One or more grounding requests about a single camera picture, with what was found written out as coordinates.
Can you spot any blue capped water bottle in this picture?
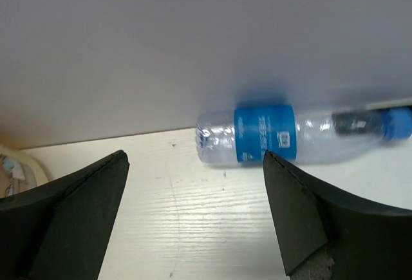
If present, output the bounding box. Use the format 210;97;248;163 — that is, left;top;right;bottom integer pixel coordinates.
195;104;411;167

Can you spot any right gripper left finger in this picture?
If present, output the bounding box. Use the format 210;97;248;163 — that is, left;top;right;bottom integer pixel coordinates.
1;150;129;279

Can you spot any yellow plastic bin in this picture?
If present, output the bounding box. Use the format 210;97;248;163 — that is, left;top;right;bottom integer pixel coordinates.
0;144;50;198

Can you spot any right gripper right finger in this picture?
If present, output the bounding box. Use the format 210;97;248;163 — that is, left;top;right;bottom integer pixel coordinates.
263;151;411;279

